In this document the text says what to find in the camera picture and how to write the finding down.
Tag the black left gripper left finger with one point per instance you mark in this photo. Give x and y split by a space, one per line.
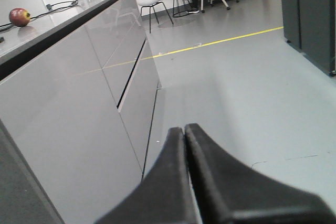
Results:
164 195

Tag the red pomegranate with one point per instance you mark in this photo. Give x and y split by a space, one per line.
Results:
19 17

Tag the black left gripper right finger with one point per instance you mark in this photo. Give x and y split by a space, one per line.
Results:
228 191

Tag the dark grey tall cabinet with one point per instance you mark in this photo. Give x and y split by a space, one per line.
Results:
309 27

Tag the grey kitchen island cabinet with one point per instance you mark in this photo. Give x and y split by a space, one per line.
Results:
77 95

